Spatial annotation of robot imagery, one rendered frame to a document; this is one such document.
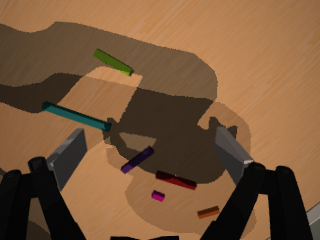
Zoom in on purple rod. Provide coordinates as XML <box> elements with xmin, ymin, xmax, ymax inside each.
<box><xmin>121</xmin><ymin>146</ymin><xmax>154</xmax><ymax>174</ymax></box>

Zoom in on orange rod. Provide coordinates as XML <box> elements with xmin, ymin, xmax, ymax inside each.
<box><xmin>197</xmin><ymin>206</ymin><xmax>220</xmax><ymax>219</ymax></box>

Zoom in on dark red rod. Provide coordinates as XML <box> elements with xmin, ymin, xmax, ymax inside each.
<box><xmin>156</xmin><ymin>170</ymin><xmax>197</xmax><ymax>190</ymax></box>

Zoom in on lime green rod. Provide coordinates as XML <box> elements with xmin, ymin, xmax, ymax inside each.
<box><xmin>93</xmin><ymin>49</ymin><xmax>133</xmax><ymax>75</ymax></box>

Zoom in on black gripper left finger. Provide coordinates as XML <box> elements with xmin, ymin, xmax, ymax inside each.
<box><xmin>0</xmin><ymin>128</ymin><xmax>88</xmax><ymax>240</ymax></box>

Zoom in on short magenta block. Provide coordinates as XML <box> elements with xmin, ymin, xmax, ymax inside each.
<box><xmin>152</xmin><ymin>190</ymin><xmax>165</xmax><ymax>202</ymax></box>

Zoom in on turquoise rod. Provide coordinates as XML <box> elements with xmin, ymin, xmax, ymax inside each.
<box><xmin>42</xmin><ymin>101</ymin><xmax>112</xmax><ymax>132</ymax></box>

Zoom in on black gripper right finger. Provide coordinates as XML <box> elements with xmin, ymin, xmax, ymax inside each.
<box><xmin>200</xmin><ymin>127</ymin><xmax>313</xmax><ymax>240</ymax></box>

